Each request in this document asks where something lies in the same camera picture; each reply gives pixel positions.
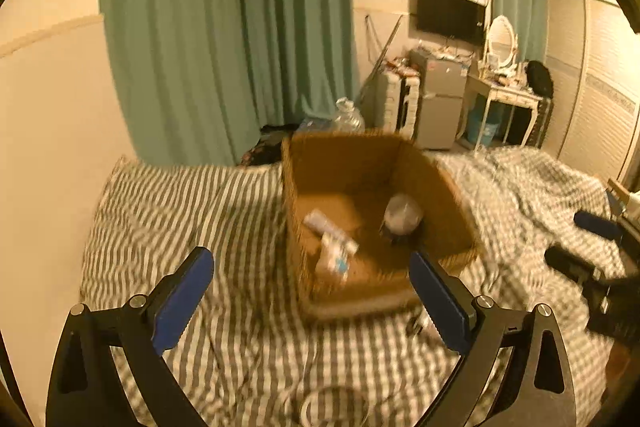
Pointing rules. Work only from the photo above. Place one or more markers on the wide green curtain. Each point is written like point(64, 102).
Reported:
point(225, 32)

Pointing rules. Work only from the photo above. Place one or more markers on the white bottle with blue label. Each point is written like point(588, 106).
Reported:
point(332, 259)

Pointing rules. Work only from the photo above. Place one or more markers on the white dressing table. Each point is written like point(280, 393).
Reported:
point(505, 99)

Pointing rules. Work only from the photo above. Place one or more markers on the white oval mirror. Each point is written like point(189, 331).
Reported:
point(501, 41)

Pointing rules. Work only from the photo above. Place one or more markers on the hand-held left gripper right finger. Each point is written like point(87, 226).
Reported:
point(440, 307)

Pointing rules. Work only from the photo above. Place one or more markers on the white sliding wardrobe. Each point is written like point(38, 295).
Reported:
point(595, 82)

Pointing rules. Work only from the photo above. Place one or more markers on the woven brown basket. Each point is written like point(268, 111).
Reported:
point(370, 227)

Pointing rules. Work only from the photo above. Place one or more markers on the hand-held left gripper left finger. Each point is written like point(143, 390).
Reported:
point(184, 302)

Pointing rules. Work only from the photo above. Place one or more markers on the white tube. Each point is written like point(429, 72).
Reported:
point(330, 229)

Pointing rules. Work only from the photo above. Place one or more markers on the black bag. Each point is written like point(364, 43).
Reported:
point(541, 78)

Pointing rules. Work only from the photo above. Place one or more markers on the black wall television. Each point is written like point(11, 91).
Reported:
point(450, 14)

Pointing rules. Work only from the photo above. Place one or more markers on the dark cloth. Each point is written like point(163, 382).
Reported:
point(265, 149)

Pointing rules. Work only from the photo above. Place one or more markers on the striped grey white blanket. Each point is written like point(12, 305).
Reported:
point(240, 257)

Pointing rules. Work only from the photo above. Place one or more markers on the large clear water bottle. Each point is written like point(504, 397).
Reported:
point(348, 117)

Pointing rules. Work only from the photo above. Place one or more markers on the white suitcase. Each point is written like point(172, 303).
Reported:
point(397, 99)

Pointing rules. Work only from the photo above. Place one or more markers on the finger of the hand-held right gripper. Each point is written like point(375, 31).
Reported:
point(570, 261)
point(595, 223)

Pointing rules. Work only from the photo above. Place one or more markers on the grey mini fridge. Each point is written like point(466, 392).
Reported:
point(440, 99)

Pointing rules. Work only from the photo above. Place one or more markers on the blue waste bin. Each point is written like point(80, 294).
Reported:
point(484, 124)

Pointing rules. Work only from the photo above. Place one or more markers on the small white charger plug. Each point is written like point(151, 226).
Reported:
point(421, 326)

